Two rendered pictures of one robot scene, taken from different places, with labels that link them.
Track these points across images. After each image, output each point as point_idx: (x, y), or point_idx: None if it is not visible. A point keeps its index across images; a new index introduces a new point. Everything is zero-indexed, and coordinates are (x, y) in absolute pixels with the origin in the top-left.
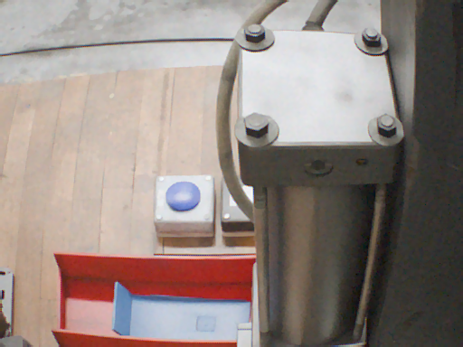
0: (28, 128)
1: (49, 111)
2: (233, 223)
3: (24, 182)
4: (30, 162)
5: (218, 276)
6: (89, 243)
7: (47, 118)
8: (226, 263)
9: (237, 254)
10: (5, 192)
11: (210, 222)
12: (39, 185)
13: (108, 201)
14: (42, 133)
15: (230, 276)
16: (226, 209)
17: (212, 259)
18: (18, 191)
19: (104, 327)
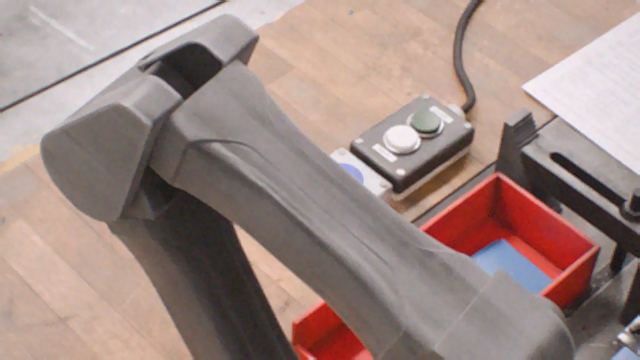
0: (38, 244)
1: (48, 209)
2: (411, 175)
3: (110, 302)
4: (91, 276)
5: (456, 229)
6: (278, 302)
7: (56, 217)
8: (467, 203)
9: (429, 208)
10: (93, 333)
11: (391, 188)
12: (138, 291)
13: (249, 247)
14: (70, 235)
15: (465, 223)
16: (392, 166)
17: (457, 206)
18: (113, 318)
19: None
